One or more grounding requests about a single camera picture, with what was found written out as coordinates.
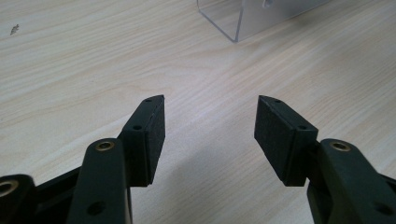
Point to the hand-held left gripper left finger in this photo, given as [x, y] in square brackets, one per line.
[143, 146]

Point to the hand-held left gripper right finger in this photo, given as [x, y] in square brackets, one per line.
[280, 146]

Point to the clear acrylic divider rack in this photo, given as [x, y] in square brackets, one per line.
[249, 18]

